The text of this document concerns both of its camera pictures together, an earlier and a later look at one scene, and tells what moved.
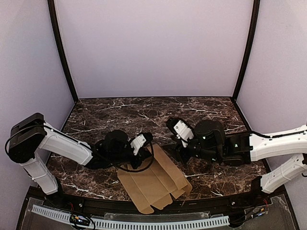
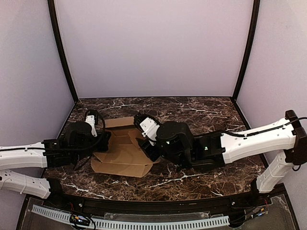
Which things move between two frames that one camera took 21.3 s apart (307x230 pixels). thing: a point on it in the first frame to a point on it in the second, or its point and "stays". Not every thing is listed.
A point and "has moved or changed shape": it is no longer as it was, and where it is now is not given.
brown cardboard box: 153,186 has moved or changed shape
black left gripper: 140,157 to 104,140
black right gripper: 183,152 to 148,149
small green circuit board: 74,219 stays
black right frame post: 256,5 stays
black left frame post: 51,6 stays
